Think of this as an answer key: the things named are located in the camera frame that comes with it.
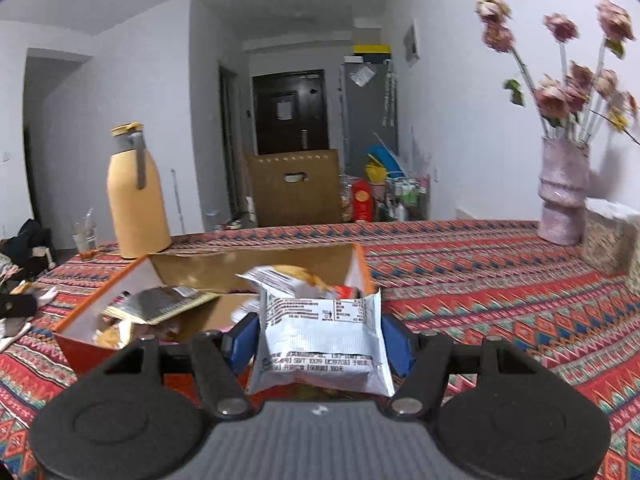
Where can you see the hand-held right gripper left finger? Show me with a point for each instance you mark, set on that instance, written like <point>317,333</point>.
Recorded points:
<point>240,347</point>

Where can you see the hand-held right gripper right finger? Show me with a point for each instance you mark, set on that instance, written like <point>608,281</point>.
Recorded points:
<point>400,347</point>

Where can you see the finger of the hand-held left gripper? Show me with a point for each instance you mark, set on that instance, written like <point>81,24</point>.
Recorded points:
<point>17,306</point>

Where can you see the white snack packet black print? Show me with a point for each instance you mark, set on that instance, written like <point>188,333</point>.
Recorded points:
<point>320,340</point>

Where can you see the orange cardboard box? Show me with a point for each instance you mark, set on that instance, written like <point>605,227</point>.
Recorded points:
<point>200,270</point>

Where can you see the pale yellow striped packet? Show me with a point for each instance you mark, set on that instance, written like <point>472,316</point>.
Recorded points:
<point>160,305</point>

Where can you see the black bag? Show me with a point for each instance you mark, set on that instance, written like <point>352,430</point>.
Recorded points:
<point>27,245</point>

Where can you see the clear glass cup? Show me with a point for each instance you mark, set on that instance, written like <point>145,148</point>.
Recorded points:
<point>85,240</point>

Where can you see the brown cardboard box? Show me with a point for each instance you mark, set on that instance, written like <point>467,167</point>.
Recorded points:
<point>290,200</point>

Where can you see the yellow thermos jug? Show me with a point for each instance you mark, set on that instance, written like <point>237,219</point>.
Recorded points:
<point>137,200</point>

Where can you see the yellow bag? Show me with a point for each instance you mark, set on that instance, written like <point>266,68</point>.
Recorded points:
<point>376,174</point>

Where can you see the pink textured vase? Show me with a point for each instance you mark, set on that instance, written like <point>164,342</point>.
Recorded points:
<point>562,195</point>

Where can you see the grey refrigerator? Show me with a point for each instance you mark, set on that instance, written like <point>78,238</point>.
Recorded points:
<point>365,120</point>

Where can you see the clear container of grain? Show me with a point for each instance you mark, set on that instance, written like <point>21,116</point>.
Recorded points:
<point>610,240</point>

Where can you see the dark entrance door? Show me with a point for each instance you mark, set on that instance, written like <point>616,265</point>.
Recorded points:
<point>287,110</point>

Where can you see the white folded umbrella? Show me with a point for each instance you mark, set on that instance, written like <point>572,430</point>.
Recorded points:
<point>390,95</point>

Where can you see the yellow black box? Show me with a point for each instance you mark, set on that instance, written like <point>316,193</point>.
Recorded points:
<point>372,50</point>

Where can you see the dried rose bouquet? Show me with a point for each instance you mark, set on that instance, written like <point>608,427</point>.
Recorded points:
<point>570,90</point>

